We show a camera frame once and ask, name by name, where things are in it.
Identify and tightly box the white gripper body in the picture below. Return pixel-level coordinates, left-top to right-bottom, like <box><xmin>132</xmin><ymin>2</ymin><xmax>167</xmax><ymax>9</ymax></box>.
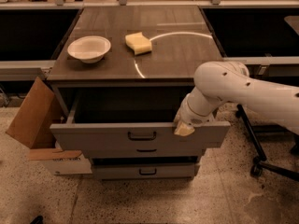
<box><xmin>176</xmin><ymin>93</ymin><xmax>215</xmax><ymax>128</ymax></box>

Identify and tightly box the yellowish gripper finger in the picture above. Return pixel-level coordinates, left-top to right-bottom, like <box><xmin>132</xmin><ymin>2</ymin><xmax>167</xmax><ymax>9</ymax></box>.
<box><xmin>174</xmin><ymin>120</ymin><xmax>194</xmax><ymax>136</ymax></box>

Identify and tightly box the grey top drawer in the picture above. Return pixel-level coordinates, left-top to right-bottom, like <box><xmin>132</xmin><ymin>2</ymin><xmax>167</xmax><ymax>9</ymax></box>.
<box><xmin>50</xmin><ymin>86</ymin><xmax>230</xmax><ymax>154</ymax></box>

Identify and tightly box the grey drawer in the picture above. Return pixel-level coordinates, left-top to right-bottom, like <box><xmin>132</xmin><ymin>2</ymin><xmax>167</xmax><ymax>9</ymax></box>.
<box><xmin>82</xmin><ymin>148</ymin><xmax>202</xmax><ymax>158</ymax></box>
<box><xmin>50</xmin><ymin>86</ymin><xmax>230</xmax><ymax>154</ymax></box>
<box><xmin>92</xmin><ymin>162</ymin><xmax>199</xmax><ymax>180</ymax></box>

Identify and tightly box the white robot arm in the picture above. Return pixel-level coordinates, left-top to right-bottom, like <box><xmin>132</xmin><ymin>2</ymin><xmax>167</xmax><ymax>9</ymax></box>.
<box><xmin>174</xmin><ymin>62</ymin><xmax>299</xmax><ymax>136</ymax></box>

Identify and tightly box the grey drawer cabinet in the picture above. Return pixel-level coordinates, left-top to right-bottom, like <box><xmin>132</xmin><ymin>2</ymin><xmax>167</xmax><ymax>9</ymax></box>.
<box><xmin>48</xmin><ymin>6</ymin><xmax>221</xmax><ymax>169</ymax></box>

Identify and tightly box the grey bottom drawer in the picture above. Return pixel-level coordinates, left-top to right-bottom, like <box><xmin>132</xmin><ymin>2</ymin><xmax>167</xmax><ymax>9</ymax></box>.
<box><xmin>92</xmin><ymin>162</ymin><xmax>199</xmax><ymax>180</ymax></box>

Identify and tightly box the grey middle drawer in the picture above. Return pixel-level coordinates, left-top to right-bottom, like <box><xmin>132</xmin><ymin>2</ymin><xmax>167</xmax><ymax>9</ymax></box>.
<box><xmin>82</xmin><ymin>148</ymin><xmax>202</xmax><ymax>158</ymax></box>

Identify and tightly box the open cardboard box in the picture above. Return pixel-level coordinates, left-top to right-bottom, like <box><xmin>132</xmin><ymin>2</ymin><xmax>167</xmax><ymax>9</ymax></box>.
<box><xmin>7</xmin><ymin>77</ymin><xmax>92</xmax><ymax>175</ymax></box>

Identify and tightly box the yellow sponge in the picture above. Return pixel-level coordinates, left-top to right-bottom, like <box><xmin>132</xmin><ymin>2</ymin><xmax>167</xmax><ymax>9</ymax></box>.
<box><xmin>125</xmin><ymin>33</ymin><xmax>152</xmax><ymax>55</ymax></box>

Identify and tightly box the white bowl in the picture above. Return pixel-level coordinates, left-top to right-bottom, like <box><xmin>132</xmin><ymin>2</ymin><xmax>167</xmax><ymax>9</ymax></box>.
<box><xmin>67</xmin><ymin>35</ymin><xmax>111</xmax><ymax>63</ymax></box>

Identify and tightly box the black object on floor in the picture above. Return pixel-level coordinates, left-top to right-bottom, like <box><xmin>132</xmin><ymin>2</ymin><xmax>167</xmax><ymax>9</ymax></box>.
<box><xmin>30</xmin><ymin>216</ymin><xmax>43</xmax><ymax>224</ymax></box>

